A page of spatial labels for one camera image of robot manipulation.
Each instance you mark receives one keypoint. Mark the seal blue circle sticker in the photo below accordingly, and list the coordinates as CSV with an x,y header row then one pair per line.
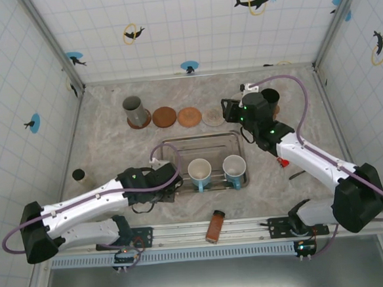
x,y
187,65

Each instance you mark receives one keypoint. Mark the shark blue circle sticker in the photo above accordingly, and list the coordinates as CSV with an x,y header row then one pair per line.
x,y
75,58

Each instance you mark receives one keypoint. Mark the small jar black lid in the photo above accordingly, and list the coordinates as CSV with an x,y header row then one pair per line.
x,y
80,177

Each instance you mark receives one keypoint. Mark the fish blue oval sticker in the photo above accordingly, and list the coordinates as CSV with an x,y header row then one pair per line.
x,y
34,123

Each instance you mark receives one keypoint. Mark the aluminium side rail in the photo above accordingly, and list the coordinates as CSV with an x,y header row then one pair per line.
x,y
336,117
68,152

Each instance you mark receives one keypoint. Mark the plain brown wooden coaster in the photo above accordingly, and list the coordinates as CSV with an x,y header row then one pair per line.
x,y
164,116

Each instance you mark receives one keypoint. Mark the small brown coaster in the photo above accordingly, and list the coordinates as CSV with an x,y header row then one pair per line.
x,y
276,111

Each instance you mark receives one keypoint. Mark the light brown cork coaster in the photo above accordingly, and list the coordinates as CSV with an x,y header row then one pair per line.
x,y
189,117

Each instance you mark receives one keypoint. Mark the red yellow toy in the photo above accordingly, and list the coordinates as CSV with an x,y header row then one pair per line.
x,y
283,163

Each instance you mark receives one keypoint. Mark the spice jar black lid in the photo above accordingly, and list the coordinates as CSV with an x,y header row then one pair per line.
x,y
214,229

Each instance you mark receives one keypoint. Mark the black pen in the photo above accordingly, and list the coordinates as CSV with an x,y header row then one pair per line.
x,y
297,175

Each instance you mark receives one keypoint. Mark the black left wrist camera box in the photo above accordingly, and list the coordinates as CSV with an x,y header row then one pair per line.
x,y
164,173

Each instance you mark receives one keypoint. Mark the half hidden black animal sticker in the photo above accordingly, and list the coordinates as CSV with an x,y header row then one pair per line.
x,y
268,65

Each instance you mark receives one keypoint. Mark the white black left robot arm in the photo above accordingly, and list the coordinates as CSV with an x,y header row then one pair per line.
x,y
84,203

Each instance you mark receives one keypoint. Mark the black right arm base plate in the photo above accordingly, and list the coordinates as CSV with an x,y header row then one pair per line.
x,y
276,226

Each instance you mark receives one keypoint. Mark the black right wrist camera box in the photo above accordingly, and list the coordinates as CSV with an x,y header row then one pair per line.
x,y
256,104

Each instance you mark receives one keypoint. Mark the aluminium back rail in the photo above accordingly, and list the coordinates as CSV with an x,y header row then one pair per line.
x,y
206,73

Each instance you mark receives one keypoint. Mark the aluminium front rail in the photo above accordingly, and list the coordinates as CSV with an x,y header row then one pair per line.
x,y
184,231

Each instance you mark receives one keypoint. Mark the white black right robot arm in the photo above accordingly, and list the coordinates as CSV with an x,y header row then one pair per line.
x,y
311,161

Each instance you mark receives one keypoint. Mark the tall grey mug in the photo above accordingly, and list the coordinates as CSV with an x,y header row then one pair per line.
x,y
133,113

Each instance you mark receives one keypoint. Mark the aluminium frame post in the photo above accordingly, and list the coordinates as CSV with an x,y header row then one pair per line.
x,y
53,44
337,25

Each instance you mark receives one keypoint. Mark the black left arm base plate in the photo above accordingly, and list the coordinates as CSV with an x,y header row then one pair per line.
x,y
145,235

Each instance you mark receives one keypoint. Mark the pale patterned fabric coaster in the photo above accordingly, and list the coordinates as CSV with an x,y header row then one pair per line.
x,y
212,117

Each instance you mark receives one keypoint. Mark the black mug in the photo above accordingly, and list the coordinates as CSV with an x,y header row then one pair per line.
x,y
271,97

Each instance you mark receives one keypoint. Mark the blue floral mug white inside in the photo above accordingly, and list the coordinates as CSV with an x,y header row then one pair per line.
x,y
234,167

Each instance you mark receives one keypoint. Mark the stainless steel tray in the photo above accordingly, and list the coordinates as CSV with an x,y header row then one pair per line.
x,y
205,146

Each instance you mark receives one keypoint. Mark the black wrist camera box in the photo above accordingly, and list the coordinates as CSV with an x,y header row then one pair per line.
x,y
164,173
256,104

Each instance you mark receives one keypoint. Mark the dark wooden coaster white marks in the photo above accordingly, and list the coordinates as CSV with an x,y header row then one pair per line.
x,y
145,122

